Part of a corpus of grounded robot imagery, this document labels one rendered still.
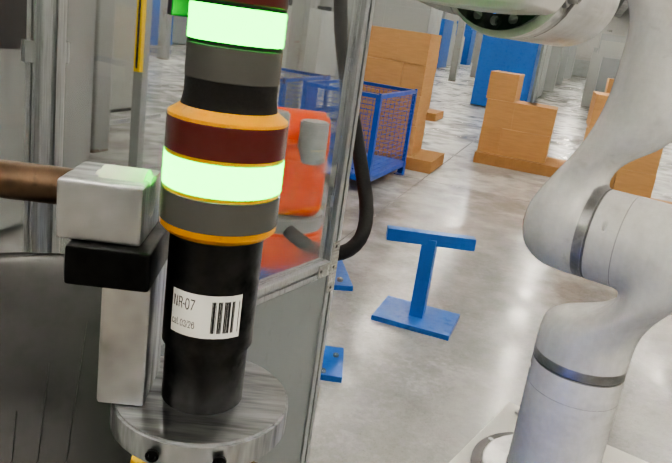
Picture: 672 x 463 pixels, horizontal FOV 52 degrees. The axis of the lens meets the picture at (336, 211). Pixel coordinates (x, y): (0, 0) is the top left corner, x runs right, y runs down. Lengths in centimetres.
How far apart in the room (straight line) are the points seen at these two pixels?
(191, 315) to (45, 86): 83
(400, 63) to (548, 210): 746
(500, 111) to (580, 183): 865
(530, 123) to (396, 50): 224
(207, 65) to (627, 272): 71
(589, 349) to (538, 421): 13
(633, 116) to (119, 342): 73
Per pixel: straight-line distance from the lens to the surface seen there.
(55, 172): 27
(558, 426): 97
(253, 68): 23
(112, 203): 25
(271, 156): 24
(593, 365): 94
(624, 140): 90
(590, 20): 55
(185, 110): 24
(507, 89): 951
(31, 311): 43
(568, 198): 90
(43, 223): 111
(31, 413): 41
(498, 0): 36
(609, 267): 89
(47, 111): 107
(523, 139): 955
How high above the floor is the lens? 161
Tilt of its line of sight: 15 degrees down
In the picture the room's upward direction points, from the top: 8 degrees clockwise
